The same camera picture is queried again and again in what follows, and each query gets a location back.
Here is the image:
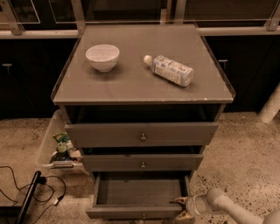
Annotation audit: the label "grey top drawer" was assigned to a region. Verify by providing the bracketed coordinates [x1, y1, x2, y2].
[65, 122, 218, 148]

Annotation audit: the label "black cable on floor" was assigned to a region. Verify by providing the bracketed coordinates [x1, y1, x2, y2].
[0, 165, 67, 224]

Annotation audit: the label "grey middle drawer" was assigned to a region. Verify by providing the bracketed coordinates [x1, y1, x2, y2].
[82, 154, 203, 172]

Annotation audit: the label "white ceramic bowl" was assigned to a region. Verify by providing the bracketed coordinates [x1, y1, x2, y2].
[86, 45, 120, 73]

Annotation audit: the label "grey bottom drawer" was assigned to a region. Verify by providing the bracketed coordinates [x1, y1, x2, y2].
[87, 171, 190, 220]

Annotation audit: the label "white cylindrical post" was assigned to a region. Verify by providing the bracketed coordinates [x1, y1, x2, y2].
[258, 83, 280, 123]

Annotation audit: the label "clear plastic water bottle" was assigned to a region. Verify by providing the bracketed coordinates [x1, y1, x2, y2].
[143, 55, 194, 88]

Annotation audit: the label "grey drawer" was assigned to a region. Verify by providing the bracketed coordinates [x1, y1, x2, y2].
[65, 122, 218, 148]
[82, 154, 203, 172]
[87, 171, 190, 220]

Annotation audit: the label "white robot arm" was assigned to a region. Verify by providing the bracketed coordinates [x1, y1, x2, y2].
[173, 187, 280, 224]

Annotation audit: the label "metal window rail frame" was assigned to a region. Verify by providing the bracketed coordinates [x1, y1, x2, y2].
[0, 0, 280, 39]

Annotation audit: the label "grey drawer cabinet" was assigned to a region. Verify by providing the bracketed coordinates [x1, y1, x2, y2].
[51, 24, 236, 182]

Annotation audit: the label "black bar on floor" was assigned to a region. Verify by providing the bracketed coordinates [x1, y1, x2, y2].
[15, 171, 41, 224]

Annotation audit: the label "green snack packets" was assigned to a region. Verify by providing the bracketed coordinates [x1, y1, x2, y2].
[50, 132, 81, 163]

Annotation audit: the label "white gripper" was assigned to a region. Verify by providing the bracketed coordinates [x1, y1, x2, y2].
[171, 195, 210, 224]

